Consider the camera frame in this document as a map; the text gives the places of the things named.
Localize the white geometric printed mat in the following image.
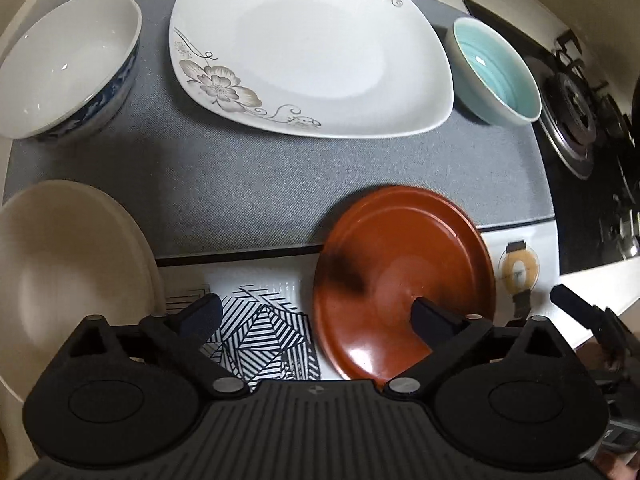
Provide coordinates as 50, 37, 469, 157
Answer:
155, 220, 562, 382

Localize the white bowl with blue pattern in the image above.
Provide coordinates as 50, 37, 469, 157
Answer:
0, 0, 143, 141

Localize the white floral plate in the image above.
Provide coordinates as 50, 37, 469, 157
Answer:
168, 0, 455, 139

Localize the cream oval plate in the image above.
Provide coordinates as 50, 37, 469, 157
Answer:
0, 180, 168, 406

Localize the brown round plate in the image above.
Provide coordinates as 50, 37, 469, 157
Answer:
312, 186, 497, 388

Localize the black gas stove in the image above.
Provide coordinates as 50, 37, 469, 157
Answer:
462, 0, 640, 277

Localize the grey fabric mat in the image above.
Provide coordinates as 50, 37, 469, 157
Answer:
2, 0, 556, 261

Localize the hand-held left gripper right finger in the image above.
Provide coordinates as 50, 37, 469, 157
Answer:
382, 297, 581, 402

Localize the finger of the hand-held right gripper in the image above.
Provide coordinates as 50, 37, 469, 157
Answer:
550, 284, 607, 328

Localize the person's right hand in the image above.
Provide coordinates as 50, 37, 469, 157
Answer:
592, 446, 640, 480

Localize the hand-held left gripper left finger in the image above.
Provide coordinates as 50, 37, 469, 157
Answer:
69, 292, 251, 402

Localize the teal ceramic bowl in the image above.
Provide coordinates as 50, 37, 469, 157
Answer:
447, 16, 542, 126

